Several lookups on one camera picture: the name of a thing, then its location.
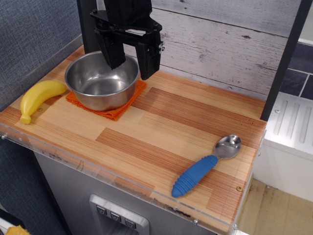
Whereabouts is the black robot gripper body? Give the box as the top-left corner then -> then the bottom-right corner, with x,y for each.
90,10 -> 164,53

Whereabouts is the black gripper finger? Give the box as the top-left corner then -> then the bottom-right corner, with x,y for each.
135,43 -> 161,80
96,33 -> 126,70

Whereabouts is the yellow plastic banana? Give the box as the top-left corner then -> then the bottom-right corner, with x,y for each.
20,80 -> 67,124

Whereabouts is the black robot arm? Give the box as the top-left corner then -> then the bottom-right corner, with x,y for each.
90,0 -> 164,80

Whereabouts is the stainless steel bowl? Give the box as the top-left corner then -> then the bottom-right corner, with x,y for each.
65,51 -> 140,111

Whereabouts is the orange folded cloth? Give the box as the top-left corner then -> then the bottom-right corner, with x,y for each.
65,79 -> 148,122

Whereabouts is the clear acrylic table edge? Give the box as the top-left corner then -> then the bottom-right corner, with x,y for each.
0,124 -> 238,235

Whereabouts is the silver cabinet button panel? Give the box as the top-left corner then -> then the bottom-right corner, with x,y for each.
89,194 -> 150,235

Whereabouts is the white ribbed side cabinet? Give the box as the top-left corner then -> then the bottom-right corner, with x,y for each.
253,93 -> 313,201

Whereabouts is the yellow object bottom left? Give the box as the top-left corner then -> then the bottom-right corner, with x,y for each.
6,226 -> 30,235

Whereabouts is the black left frame post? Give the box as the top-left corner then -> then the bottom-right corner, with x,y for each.
76,0 -> 100,54

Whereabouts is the black frame post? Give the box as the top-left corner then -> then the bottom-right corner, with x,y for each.
260,0 -> 313,121
76,0 -> 100,54

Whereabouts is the blue handled metal spoon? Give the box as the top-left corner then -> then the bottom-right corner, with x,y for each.
172,135 -> 242,198

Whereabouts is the black right frame post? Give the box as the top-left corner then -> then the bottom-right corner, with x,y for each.
260,0 -> 313,121

